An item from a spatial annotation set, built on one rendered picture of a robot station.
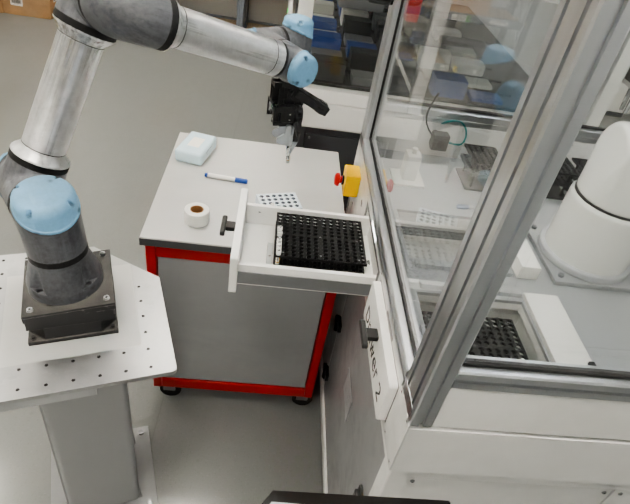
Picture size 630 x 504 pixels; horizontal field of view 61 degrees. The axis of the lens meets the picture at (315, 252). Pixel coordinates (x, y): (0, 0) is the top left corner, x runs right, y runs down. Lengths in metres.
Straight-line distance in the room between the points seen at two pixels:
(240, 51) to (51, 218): 0.48
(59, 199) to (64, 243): 0.09
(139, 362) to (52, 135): 0.49
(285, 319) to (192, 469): 0.59
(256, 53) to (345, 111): 0.93
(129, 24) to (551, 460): 1.07
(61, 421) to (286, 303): 0.68
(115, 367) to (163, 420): 0.85
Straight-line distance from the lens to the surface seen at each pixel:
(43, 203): 1.12
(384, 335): 1.09
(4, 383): 1.24
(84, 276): 1.22
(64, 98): 1.18
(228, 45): 1.12
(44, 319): 1.23
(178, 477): 1.93
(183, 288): 1.64
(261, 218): 1.44
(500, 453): 1.07
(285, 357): 1.84
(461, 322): 0.77
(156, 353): 1.23
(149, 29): 1.04
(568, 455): 1.13
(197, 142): 1.88
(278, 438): 2.01
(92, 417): 1.49
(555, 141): 0.64
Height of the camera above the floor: 1.70
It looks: 38 degrees down
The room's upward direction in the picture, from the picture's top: 11 degrees clockwise
